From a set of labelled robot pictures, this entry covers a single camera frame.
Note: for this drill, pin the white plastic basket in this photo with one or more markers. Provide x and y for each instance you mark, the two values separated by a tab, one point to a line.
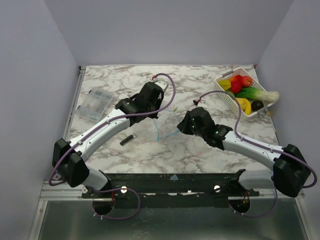
230	102

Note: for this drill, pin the black comb strip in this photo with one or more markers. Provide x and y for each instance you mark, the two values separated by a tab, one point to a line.
127	140

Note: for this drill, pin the clear zip top bag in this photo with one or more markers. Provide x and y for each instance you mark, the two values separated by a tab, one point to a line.
164	126

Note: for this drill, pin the yellow star fruit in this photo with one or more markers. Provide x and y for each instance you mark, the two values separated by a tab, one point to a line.
225	84

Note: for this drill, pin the green white leek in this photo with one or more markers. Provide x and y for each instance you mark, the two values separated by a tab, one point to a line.
255	94

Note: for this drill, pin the aluminium frame rail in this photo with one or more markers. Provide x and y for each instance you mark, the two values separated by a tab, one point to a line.
63	192

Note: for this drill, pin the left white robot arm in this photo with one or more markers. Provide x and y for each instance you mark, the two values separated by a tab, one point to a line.
73	168

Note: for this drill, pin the dark avocado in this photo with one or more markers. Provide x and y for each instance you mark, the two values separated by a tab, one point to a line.
256	105

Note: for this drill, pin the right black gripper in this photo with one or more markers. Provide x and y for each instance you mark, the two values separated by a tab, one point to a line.
184	125

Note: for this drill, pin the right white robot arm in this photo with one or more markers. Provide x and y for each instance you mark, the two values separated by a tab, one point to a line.
286	168

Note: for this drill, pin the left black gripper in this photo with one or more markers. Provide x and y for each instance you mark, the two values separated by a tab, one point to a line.
159	101

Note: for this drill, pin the clear plastic screw box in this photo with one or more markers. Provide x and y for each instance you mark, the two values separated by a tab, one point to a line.
95	104

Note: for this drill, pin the yellow pear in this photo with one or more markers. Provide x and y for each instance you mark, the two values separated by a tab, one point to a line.
245	105

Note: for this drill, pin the green lime fruit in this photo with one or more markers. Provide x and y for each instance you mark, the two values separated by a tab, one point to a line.
230	93

